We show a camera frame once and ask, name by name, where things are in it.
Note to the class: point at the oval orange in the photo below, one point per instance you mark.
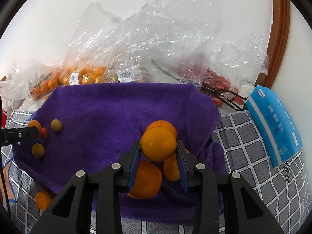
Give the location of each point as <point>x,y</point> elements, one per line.
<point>170,169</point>

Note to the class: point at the clear bag of oranges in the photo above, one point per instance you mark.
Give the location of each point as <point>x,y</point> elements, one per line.
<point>165,41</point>

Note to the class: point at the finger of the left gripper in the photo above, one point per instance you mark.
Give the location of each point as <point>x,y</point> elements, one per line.
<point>15,135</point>

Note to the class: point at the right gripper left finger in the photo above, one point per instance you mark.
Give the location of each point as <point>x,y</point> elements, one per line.
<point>70,211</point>

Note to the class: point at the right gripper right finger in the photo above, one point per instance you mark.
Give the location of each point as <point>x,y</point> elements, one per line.
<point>244,211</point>

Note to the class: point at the large orange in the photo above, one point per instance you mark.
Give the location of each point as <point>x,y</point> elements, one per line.
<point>147,182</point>
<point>163,123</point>

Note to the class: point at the blue tissue pack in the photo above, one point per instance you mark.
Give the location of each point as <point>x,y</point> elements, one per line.
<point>278,130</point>

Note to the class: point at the black glasses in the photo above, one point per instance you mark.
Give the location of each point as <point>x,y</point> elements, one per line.
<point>217,87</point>

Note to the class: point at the brown wooden door frame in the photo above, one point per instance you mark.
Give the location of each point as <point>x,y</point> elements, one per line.
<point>277,41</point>

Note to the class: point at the red paper bag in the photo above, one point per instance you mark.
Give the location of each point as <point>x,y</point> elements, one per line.
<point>4,118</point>

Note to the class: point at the grey checked tablecloth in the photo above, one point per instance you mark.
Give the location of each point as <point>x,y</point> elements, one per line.
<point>284,189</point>

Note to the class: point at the purple towel covered tray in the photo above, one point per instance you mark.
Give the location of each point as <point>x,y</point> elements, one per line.
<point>101,122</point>

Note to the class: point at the clear bag of tomatoes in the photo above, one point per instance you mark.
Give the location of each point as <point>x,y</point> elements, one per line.
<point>240,62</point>

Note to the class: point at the green longan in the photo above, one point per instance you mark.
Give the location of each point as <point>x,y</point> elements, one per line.
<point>38,150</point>
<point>56,125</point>

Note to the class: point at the clear bag left oranges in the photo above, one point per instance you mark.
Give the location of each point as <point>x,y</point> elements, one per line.
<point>29,79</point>

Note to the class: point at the small orange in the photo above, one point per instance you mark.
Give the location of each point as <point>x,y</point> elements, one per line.
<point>158,144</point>
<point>34,123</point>

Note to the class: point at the red cherry tomato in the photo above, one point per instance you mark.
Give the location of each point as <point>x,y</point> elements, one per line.
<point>44,133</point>

